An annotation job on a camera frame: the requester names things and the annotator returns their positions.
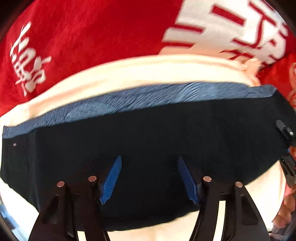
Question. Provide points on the person's right hand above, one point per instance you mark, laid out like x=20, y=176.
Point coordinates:
x=284, y=215

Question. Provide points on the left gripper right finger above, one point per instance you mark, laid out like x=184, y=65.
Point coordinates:
x=226, y=211

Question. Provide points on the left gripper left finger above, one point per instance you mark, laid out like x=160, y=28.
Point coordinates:
x=76, y=206

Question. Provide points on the red embroidered pillow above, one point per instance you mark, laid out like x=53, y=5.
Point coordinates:
x=281, y=74

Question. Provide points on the cream cushion cloth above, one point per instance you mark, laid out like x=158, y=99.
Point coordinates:
x=207, y=78

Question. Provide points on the black pants with blue trim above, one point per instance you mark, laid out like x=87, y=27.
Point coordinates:
x=228, y=130

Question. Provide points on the red blanket with white characters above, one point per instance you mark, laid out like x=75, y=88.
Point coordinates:
x=44, y=42

